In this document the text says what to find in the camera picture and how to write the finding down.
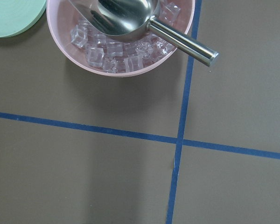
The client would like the pink bowl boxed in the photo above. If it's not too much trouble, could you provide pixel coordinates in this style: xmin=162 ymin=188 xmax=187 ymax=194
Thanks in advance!
xmin=47 ymin=0 xmax=196 ymax=77

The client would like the steel ice scoop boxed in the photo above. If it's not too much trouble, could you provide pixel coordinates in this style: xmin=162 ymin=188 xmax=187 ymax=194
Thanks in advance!
xmin=70 ymin=0 xmax=219 ymax=66

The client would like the light green plate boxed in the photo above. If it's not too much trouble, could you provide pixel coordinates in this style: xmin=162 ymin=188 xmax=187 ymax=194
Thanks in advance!
xmin=0 ymin=0 xmax=46 ymax=38

